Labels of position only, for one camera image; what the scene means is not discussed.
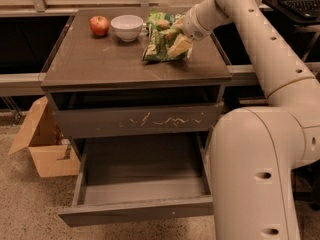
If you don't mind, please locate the open grey middle drawer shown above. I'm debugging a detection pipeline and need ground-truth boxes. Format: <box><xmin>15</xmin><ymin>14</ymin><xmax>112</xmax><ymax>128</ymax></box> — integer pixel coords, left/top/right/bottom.
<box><xmin>59</xmin><ymin>133</ymin><xmax>213</xmax><ymax>227</ymax></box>

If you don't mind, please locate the white ceramic bowl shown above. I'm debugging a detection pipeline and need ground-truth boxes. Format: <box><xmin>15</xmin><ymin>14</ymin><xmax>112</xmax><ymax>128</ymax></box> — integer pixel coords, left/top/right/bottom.
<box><xmin>111</xmin><ymin>15</ymin><xmax>144</xmax><ymax>42</ymax></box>

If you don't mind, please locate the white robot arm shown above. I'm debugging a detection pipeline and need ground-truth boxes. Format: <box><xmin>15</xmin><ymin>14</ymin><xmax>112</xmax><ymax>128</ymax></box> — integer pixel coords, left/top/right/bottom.
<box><xmin>183</xmin><ymin>0</ymin><xmax>320</xmax><ymax>240</ymax></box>

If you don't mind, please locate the green snack bag with logo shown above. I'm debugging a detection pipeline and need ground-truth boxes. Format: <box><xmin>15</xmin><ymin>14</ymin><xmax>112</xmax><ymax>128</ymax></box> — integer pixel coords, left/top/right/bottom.
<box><xmin>146</xmin><ymin>10</ymin><xmax>185</xmax><ymax>31</ymax></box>

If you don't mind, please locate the grey drawer cabinet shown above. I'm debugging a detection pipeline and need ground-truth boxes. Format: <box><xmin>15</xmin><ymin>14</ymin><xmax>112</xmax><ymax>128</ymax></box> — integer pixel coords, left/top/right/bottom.
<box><xmin>42</xmin><ymin>10</ymin><xmax>231</xmax><ymax>154</ymax></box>

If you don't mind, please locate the grey scratched upper drawer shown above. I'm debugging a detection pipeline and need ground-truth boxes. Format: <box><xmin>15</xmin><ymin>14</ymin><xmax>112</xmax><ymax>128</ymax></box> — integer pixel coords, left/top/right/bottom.
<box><xmin>53</xmin><ymin>102</ymin><xmax>223</xmax><ymax>138</ymax></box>

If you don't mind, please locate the open cardboard box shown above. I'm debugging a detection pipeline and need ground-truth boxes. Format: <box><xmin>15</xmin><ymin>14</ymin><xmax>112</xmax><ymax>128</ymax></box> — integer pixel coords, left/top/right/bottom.
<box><xmin>9</xmin><ymin>97</ymin><xmax>80</xmax><ymax>178</ymax></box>

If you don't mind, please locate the green jalapeno chip bag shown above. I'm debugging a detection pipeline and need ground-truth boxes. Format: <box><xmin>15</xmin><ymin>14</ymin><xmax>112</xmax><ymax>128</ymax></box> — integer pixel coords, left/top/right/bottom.
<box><xmin>143</xmin><ymin>28</ymin><xmax>192</xmax><ymax>62</ymax></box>

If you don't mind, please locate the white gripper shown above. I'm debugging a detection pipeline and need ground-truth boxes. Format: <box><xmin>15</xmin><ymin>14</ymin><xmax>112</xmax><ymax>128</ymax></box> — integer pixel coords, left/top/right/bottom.
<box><xmin>168</xmin><ymin>4</ymin><xmax>211</xmax><ymax>57</ymax></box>

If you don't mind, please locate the red apple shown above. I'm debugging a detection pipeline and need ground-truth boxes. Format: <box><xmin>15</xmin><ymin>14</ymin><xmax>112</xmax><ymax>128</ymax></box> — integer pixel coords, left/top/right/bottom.
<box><xmin>89</xmin><ymin>16</ymin><xmax>109</xmax><ymax>36</ymax></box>

